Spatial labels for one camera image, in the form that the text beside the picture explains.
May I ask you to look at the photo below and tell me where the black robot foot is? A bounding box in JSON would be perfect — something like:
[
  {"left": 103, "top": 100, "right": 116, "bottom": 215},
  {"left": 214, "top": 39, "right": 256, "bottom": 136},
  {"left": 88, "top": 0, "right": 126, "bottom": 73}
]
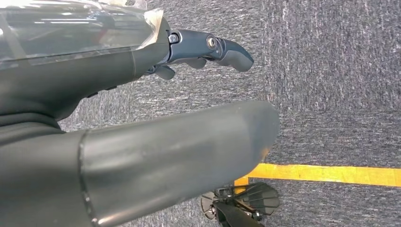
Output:
[{"left": 200, "top": 182, "right": 280, "bottom": 227}]

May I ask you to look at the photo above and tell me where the yellow floor tape square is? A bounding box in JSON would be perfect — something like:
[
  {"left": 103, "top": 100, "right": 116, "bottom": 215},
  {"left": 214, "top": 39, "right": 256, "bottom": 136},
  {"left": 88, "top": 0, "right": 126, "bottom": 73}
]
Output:
[{"left": 234, "top": 163, "right": 401, "bottom": 195}]

